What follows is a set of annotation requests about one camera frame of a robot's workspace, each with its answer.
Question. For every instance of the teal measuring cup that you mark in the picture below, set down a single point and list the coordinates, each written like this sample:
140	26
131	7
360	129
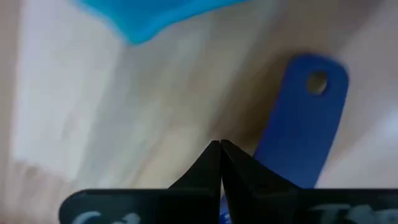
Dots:
149	15

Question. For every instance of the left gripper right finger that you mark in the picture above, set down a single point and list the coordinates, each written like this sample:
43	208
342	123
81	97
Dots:
248	193

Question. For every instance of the dark blue measuring cup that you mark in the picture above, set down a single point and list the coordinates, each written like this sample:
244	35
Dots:
304	124

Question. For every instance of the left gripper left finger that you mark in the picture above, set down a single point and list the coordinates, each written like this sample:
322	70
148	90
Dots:
202	186

